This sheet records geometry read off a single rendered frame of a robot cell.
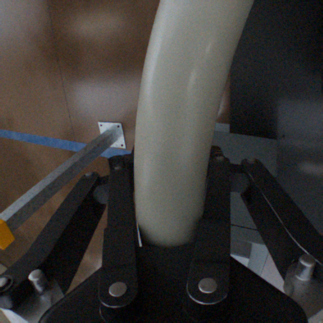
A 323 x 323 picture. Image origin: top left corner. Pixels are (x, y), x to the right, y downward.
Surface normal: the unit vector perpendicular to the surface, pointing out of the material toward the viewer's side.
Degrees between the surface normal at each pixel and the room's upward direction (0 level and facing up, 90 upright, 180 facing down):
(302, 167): 0
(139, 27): 0
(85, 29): 0
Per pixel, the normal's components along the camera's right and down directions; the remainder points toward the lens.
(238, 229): -0.05, -0.85
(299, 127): -0.39, 0.51
